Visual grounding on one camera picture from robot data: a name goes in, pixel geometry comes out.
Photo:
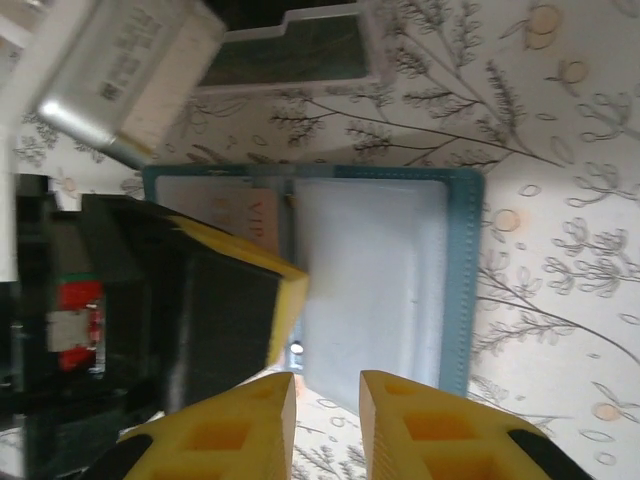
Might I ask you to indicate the pale card with red VIP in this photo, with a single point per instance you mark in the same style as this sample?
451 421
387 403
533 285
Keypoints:
260 215

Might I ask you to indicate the blue leather card holder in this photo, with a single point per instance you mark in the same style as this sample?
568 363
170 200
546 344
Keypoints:
462 300

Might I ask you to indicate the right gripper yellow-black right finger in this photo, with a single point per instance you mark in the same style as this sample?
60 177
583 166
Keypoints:
435 440

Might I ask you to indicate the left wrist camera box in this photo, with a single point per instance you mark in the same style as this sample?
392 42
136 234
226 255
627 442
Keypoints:
110 65

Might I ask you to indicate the clear acrylic card tray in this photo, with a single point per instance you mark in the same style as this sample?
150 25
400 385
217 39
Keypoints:
380 50

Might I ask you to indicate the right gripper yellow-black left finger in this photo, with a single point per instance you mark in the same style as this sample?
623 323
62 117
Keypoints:
225 435

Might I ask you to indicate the yellow-black finger of the left gripper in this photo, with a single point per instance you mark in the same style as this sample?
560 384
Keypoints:
225 310

